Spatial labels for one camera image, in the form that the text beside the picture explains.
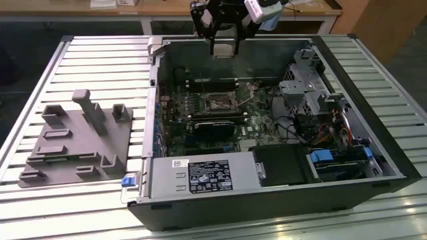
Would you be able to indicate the black PC case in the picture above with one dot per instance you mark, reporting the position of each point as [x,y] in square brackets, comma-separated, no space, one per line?
[233,212]

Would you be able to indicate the grey parts rack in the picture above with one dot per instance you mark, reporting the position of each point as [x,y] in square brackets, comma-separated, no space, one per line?
[83,140]

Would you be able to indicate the blue bay clip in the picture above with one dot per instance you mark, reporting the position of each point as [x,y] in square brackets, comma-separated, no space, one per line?
[367,153]

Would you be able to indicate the white box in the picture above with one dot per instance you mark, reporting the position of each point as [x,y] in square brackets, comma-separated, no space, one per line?
[103,4]

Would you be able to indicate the blue disk carrier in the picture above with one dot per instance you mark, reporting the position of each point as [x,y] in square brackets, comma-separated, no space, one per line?
[320,156]

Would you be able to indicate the CPU socket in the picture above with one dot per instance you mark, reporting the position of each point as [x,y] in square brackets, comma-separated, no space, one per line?
[220,102]

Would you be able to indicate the small silver heat sink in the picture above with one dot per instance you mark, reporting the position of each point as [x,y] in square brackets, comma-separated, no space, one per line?
[249,145]

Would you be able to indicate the metal drive cage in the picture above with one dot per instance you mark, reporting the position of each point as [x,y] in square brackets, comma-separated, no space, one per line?
[296,90]

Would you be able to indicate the grey power supply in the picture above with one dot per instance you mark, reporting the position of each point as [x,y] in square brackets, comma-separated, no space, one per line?
[167,175]

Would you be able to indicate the wooden desk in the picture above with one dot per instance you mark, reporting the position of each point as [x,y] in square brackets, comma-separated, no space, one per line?
[67,11]

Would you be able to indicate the black graphics card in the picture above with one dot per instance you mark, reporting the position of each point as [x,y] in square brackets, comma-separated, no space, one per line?
[213,130]

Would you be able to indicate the green motherboard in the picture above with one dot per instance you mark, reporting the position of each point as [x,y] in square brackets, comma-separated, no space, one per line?
[263,120]

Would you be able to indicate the wooden cabinet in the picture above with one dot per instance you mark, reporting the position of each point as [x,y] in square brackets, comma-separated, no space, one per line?
[383,25]

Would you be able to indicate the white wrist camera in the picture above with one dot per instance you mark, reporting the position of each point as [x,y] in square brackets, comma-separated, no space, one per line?
[253,11]

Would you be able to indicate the blue case latch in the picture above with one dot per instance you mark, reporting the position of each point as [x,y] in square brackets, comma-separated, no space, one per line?
[128,181]

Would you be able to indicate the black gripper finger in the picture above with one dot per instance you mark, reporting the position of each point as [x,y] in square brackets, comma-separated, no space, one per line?
[248,27]
[200,22]

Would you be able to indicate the black RAM slot bank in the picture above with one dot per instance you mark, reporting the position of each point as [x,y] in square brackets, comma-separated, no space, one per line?
[216,85]

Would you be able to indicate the black drive box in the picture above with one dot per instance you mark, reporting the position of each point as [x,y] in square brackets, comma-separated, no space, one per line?
[280,165]

